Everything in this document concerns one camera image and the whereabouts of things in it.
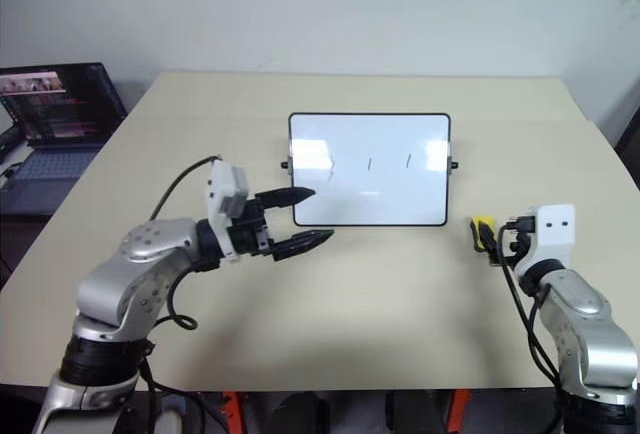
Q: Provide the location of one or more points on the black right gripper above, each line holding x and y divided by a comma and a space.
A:
507, 246

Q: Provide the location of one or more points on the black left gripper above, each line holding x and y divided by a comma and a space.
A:
250, 236

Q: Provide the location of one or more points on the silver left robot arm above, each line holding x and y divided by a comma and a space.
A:
115, 279

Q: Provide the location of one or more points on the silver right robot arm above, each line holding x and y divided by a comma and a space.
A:
595, 344

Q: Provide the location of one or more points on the black-framed whiteboard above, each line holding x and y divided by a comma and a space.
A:
370, 179

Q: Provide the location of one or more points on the orange table leg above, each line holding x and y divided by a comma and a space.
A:
459, 409
232, 411

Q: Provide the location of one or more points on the dark rounded shape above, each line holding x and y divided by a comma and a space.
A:
302, 414

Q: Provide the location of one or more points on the open grey laptop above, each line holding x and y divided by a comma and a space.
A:
55, 114

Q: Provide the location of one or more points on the black device beside laptop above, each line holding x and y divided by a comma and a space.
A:
7, 144

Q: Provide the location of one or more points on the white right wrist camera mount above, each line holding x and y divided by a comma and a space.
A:
550, 234

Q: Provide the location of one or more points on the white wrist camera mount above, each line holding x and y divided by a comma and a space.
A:
550, 234
222, 189

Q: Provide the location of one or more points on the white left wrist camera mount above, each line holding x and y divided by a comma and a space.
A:
222, 189

